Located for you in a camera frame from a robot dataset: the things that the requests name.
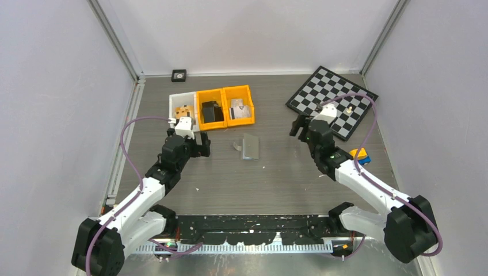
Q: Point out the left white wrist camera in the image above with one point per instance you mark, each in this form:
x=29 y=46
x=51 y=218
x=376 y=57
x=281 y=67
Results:
x=183 y=126

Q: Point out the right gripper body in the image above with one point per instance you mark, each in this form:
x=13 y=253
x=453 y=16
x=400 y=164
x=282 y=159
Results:
x=302 y=121

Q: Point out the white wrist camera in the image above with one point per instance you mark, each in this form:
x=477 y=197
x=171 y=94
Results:
x=183 y=126
x=328 y=114

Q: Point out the black box in bin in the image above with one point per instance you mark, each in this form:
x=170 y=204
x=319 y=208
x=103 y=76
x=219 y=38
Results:
x=212 y=112

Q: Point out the orange storage bin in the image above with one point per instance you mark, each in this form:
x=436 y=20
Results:
x=211 y=95
x=239 y=92

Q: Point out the cards in orange bin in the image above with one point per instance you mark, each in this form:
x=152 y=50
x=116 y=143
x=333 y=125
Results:
x=238 y=109

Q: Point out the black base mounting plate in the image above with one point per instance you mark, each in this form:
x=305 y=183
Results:
x=253 y=230

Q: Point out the right orange storage bin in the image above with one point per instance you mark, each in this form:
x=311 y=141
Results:
x=239 y=92

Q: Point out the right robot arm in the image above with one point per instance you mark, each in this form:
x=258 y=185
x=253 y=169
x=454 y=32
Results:
x=405 y=224

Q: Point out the wooden pieces in bin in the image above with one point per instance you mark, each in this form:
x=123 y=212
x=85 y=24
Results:
x=184 y=111

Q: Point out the white storage bin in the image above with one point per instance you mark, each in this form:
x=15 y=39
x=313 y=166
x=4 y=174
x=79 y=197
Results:
x=180 y=99

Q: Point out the clear plastic card holder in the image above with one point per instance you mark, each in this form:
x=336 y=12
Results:
x=248 y=146

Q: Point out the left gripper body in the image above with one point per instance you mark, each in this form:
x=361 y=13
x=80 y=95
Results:
x=194 y=150

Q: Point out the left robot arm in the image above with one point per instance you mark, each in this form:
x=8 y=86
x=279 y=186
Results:
x=103 y=244

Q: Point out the small black square device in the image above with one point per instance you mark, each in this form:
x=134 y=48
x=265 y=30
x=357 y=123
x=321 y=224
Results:
x=179 y=75

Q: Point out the middle orange storage bin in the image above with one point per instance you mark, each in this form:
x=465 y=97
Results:
x=211 y=95

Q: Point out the yellow blue toy car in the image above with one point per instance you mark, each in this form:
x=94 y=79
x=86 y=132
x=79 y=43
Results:
x=362 y=156

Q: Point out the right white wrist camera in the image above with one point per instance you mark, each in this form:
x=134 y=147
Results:
x=328 y=114

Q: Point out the black white chessboard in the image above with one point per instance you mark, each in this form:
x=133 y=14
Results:
x=324 y=85

